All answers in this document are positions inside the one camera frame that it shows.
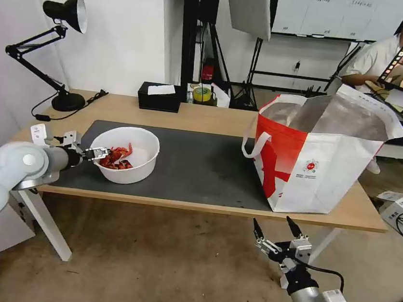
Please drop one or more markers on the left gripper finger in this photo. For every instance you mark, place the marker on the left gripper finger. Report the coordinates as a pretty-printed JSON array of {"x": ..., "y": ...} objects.
[
  {"x": 96, "y": 158},
  {"x": 99, "y": 150}
]

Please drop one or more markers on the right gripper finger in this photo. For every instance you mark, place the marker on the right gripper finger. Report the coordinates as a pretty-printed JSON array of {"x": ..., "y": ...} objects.
[
  {"x": 267, "y": 247},
  {"x": 294, "y": 229}
]

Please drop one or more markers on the white plastic bowl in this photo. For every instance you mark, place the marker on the white plastic bowl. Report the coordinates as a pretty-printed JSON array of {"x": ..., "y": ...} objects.
[{"x": 139, "y": 151}]

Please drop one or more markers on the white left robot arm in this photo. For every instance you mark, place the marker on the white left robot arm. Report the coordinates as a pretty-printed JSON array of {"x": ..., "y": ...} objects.
[{"x": 6, "y": 169}]

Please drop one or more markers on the red and white takeout bag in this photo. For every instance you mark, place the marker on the red and white takeout bag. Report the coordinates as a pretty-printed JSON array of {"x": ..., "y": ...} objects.
[{"x": 313, "y": 163}]

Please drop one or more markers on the white plastic bag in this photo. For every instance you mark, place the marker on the white plastic bag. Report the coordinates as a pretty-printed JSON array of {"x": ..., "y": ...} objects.
[{"x": 221, "y": 96}]

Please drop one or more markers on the red crayfish shells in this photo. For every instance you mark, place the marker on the red crayfish shells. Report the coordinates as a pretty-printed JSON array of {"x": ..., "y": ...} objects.
[{"x": 117, "y": 159}]

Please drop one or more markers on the black desk lamp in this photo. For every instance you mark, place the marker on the black desk lamp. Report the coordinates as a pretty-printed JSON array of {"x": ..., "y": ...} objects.
[{"x": 65, "y": 101}]

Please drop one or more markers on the black tissue box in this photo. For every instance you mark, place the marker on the black tissue box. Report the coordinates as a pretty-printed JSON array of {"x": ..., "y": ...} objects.
[{"x": 158, "y": 101}]

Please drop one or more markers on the white tissue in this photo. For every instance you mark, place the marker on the white tissue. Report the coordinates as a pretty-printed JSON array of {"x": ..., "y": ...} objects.
[{"x": 162, "y": 89}]

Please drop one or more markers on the black desk mat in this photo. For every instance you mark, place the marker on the black desk mat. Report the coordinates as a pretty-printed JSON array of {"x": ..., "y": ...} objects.
[{"x": 200, "y": 165}]

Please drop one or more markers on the yellow tape roll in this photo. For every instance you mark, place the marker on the yellow tape roll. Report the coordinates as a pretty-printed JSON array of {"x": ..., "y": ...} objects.
[{"x": 201, "y": 95}]

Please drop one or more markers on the wooden table with white legs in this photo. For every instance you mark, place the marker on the wooden table with white legs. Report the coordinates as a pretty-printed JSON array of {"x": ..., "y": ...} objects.
[{"x": 212, "y": 121}]

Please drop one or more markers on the red fire extinguisher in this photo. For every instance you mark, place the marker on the red fire extinguisher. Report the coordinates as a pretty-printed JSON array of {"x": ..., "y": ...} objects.
[{"x": 207, "y": 72}]

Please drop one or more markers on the black tripod stand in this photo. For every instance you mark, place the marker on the black tripod stand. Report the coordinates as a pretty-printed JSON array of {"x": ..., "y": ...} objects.
[{"x": 251, "y": 76}]

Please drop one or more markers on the person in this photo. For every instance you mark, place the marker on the person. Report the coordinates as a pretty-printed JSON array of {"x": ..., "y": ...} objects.
[{"x": 369, "y": 63}]

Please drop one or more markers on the white softbox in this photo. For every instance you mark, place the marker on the white softbox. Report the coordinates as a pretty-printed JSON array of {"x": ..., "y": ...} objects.
[{"x": 248, "y": 7}]

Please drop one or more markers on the whiteboard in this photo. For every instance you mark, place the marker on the whiteboard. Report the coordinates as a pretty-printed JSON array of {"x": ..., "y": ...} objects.
[{"x": 340, "y": 14}]

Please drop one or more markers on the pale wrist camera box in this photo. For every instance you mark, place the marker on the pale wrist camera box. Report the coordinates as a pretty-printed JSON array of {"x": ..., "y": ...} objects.
[
  {"x": 70, "y": 139},
  {"x": 301, "y": 251}
]

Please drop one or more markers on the black metal shelf frame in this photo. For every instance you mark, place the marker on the black metal shelf frame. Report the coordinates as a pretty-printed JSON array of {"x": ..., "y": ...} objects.
[{"x": 191, "y": 30}]

